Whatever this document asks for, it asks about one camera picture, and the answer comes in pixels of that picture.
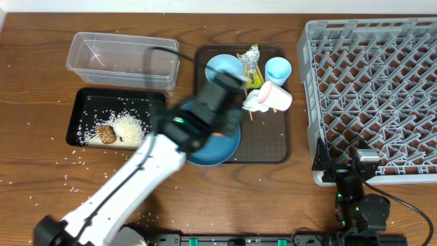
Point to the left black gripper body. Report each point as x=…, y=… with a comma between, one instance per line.
x=237, y=116

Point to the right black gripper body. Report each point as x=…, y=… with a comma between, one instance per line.
x=336, y=171

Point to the dark blue plate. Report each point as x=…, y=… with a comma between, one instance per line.
x=216, y=150

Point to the light blue bowl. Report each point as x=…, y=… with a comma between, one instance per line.
x=223, y=63

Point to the pink cup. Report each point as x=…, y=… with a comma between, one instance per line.
x=274, y=96

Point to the light blue cup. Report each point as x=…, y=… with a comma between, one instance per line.
x=277, y=70

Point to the brown food scrap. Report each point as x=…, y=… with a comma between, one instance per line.
x=106, y=134

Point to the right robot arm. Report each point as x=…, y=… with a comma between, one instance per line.
x=363, y=215

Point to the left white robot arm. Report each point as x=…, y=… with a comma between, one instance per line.
x=179, y=133

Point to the grey dishwasher rack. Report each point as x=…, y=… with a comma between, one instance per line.
x=373, y=79

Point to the black waste tray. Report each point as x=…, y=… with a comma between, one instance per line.
x=95, y=100

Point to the wooden chopstick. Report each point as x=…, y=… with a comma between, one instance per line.
x=247, y=103
x=263, y=81

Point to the crumpled white tissue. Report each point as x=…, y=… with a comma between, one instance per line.
x=256, y=106

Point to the dark brown serving tray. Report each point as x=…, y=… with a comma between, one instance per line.
x=265, y=139

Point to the green foil snack wrapper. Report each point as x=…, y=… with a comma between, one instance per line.
x=249, y=61

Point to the clear plastic bin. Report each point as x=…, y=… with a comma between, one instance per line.
x=122, y=60

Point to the pile of white rice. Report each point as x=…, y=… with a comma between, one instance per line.
x=130, y=131

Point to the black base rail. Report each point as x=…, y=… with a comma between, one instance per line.
x=131, y=235

